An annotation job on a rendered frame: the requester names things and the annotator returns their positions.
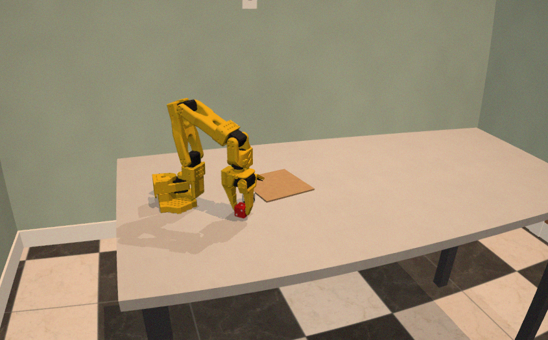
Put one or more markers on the tan flat mat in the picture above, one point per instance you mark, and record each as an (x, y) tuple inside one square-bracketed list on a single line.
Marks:
[(280, 184)]

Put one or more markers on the red die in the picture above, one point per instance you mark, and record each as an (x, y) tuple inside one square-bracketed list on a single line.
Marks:
[(240, 210)]

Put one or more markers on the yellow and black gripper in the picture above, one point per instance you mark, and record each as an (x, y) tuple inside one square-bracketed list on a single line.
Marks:
[(245, 180)]

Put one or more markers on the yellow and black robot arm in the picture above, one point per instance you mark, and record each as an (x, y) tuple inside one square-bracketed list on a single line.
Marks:
[(185, 117)]

